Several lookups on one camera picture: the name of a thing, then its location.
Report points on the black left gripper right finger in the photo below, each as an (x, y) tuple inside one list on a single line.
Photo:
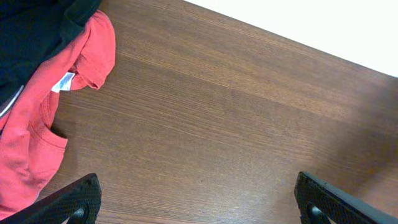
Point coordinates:
[(321, 202)]

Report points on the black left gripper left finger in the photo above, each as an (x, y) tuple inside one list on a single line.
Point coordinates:
[(77, 203)]

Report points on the red mesh garment in pile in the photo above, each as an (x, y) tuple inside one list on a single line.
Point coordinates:
[(31, 153)]

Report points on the black garment in pile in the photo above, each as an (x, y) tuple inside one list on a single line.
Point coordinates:
[(35, 31)]

